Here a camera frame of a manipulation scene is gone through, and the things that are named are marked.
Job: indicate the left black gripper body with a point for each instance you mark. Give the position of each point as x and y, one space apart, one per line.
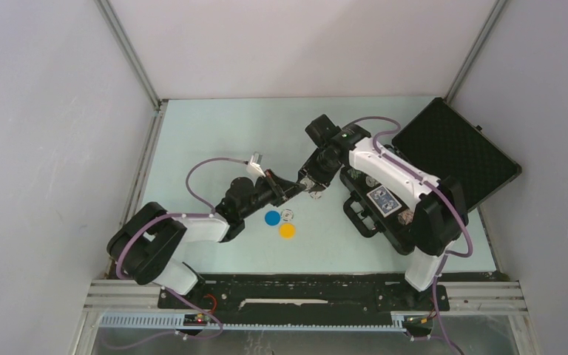
268 191

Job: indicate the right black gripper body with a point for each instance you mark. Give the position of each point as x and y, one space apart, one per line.
320 168

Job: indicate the blue disc chip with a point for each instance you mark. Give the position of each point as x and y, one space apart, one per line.
272 218

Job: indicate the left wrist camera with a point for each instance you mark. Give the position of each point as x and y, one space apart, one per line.
253 166

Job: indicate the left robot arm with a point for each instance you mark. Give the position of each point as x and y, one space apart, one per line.
145 248

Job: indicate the green chip row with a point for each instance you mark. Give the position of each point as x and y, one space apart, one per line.
355 174

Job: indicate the black poker case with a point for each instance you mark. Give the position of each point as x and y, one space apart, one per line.
440 142

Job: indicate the yellow disc chip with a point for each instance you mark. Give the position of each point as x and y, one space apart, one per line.
287 231

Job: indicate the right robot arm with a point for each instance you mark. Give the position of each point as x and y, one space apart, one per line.
438 206

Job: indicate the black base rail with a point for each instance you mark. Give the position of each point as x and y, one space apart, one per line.
314 299

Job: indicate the brown chip row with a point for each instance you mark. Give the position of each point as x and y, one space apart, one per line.
405 217

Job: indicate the white poker chip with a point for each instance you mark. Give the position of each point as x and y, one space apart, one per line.
315 195
307 183
287 215

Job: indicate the blue card deck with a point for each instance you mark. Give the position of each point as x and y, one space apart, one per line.
384 201

